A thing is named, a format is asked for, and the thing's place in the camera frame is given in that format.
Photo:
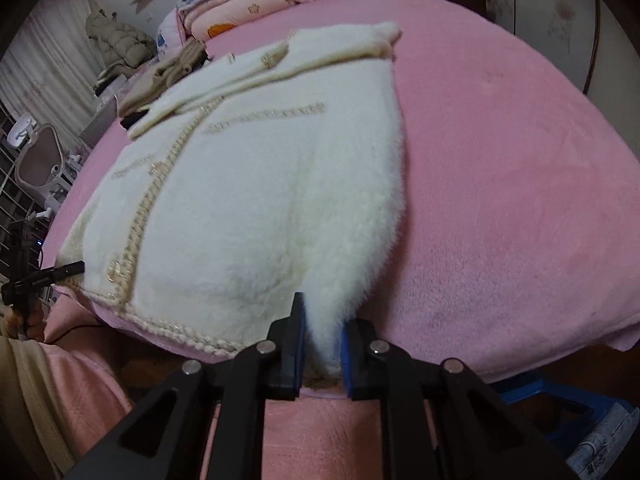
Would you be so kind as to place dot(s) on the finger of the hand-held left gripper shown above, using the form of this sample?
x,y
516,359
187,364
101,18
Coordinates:
x,y
55,272

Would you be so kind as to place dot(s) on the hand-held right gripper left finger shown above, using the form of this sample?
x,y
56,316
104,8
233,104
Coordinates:
x,y
299,340

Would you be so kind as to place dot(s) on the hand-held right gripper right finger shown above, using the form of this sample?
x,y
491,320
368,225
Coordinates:
x,y
347,360

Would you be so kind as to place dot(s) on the white fluffy cardigan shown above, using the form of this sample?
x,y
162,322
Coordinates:
x,y
250,185

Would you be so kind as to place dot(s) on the person's left hand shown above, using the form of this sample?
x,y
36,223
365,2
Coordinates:
x,y
15,321

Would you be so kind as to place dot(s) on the metal rack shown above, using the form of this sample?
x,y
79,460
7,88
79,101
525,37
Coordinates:
x,y
12,200

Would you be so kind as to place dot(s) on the white mesh chair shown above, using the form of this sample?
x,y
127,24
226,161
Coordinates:
x,y
37,160

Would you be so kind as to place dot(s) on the person's pink robe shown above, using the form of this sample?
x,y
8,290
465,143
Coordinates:
x,y
175,410

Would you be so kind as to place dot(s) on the white boxes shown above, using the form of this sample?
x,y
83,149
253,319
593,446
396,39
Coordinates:
x,y
100,117

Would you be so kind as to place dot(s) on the dark bag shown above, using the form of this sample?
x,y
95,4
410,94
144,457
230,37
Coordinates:
x,y
107,80

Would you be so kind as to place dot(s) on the white curtain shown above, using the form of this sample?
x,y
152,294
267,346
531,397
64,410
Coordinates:
x,y
45,55

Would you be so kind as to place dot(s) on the blue plastic stool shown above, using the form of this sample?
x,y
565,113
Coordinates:
x,y
555,400

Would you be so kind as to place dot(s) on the folded beige sweater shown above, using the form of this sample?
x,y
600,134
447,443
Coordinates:
x,y
165,72

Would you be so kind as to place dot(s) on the beige puffer jacket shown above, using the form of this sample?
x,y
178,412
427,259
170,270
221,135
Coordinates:
x,y
120,40

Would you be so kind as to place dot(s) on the pink bed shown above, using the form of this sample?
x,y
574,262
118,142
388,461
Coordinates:
x,y
500,185

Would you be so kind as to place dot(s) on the cartoon print cushion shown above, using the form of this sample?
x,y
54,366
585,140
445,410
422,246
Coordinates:
x,y
170,32

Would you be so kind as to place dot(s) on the denim cloth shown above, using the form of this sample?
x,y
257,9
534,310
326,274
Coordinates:
x,y
605,445

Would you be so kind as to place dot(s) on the folded pink quilt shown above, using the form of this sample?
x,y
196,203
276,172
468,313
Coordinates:
x,y
235,12

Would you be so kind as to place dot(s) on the wooden nightstand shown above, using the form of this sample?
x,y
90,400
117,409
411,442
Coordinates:
x,y
462,0

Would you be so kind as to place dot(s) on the floral sliding wardrobe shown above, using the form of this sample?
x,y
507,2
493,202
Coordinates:
x,y
565,15

